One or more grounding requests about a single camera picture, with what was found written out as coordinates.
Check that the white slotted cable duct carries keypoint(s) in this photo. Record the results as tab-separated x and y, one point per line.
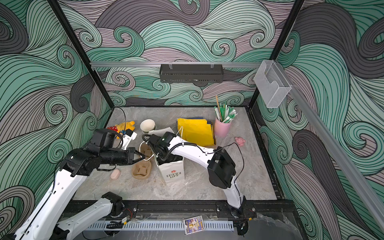
209	225

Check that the wrapped straws bundle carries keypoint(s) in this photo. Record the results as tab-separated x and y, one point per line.
224	113

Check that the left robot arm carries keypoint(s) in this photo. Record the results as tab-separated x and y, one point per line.
44	222

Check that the stack of paper cups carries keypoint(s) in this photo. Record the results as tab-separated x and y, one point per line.
147	125

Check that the pink straw holder cup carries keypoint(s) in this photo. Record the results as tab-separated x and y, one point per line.
221	129

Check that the small pink toy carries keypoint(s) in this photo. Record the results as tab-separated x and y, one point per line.
240	141

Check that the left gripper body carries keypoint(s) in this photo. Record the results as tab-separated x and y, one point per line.
118	156

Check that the pink oval soap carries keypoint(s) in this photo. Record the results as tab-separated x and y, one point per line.
115	174

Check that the black wall shelf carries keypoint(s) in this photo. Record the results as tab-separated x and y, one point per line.
191	73

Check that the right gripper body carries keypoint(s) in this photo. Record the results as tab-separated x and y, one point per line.
163	159

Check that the small picture card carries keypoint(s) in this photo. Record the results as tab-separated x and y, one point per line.
193	225

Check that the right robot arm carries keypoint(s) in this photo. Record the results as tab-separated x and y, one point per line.
219	164

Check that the stack of pulp cup carriers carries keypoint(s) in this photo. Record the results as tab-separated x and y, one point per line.
142	169

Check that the clear acrylic wall holder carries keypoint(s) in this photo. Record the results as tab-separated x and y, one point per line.
272	83

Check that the yellow bear plush toy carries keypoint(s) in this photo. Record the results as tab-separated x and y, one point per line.
120	128

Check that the white paper takeout bag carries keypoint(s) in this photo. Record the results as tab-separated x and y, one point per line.
171	169

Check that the yellow napkin stack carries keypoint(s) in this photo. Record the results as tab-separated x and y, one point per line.
197	131

